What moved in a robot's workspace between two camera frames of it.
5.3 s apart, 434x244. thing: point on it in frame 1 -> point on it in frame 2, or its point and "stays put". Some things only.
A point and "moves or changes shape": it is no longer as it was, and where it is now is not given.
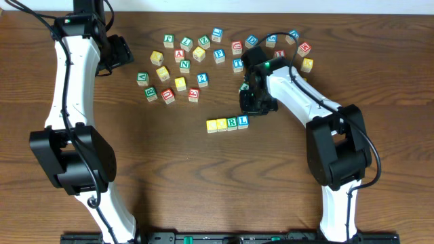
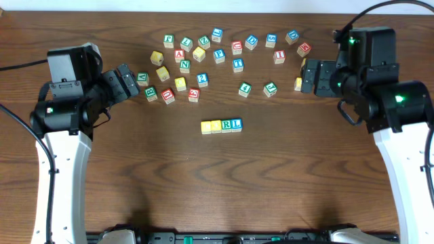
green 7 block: [186, 43] stays put
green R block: [232, 123] moves or changes shape
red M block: [304, 49] stays put
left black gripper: [121, 51] -> [116, 83]
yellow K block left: [156, 57] stays put
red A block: [179, 55] stays put
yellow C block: [211, 126] moves or changes shape
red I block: [279, 53] stays put
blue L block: [243, 122] -> [237, 125]
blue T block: [238, 65] stays put
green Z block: [204, 41] stays put
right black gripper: [253, 102] -> [325, 78]
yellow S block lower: [163, 73] stays put
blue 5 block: [271, 41] stays put
